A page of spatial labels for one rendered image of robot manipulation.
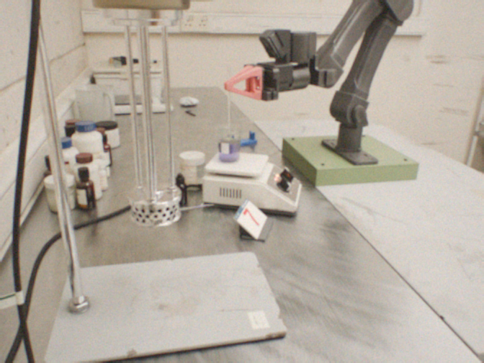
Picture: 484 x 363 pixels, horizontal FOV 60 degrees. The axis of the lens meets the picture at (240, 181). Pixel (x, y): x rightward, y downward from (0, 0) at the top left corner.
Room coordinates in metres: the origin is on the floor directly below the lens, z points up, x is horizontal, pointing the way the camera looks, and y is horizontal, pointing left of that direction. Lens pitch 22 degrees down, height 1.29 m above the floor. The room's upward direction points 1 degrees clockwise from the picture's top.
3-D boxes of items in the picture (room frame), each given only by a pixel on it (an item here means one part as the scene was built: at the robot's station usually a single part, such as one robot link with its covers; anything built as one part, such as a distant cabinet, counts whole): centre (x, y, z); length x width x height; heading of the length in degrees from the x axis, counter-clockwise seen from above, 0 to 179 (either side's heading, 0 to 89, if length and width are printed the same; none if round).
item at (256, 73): (0.91, 0.00, 1.15); 0.09 x 0.07 x 0.07; 122
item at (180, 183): (0.83, 0.13, 0.93); 0.03 x 0.03 x 0.07
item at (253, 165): (0.86, 0.01, 0.98); 0.12 x 0.12 x 0.01; 78
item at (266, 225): (0.72, -0.03, 0.92); 0.09 x 0.06 x 0.04; 166
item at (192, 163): (0.92, 0.11, 0.94); 0.06 x 0.06 x 0.08
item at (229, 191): (0.86, -0.02, 0.94); 0.22 x 0.13 x 0.08; 78
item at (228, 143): (0.87, 0.03, 1.02); 0.06 x 0.05 x 0.08; 9
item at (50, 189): (0.80, 0.37, 0.93); 0.06 x 0.06 x 0.07
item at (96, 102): (1.38, 0.48, 0.97); 0.18 x 0.13 x 0.15; 47
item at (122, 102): (1.75, 0.43, 0.92); 0.26 x 0.19 x 0.05; 105
